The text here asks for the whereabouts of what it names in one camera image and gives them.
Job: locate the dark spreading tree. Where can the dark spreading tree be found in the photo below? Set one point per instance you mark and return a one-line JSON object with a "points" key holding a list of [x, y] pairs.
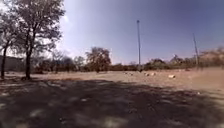
{"points": [[4, 43]]}

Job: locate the pale rock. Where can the pale rock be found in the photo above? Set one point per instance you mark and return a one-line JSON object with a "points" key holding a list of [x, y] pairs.
{"points": [[171, 76]]}

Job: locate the tall lamp pole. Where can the tall lamp pole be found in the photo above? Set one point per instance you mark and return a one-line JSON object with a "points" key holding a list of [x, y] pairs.
{"points": [[138, 46]]}

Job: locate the brown dirt ground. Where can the brown dirt ground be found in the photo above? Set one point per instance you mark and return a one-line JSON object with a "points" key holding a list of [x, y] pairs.
{"points": [[110, 100]]}

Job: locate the dark utility pole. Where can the dark utility pole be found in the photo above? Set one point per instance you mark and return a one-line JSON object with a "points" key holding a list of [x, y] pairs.
{"points": [[196, 50]]}

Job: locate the row of bushes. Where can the row of bushes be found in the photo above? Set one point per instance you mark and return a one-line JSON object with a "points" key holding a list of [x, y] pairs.
{"points": [[160, 64]]}

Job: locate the tall bare-crowned tree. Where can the tall bare-crowned tree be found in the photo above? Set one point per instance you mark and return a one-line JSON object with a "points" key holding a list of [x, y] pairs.
{"points": [[33, 23]]}

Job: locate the dark low building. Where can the dark low building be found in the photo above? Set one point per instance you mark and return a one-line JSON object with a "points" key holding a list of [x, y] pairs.
{"points": [[13, 63]]}

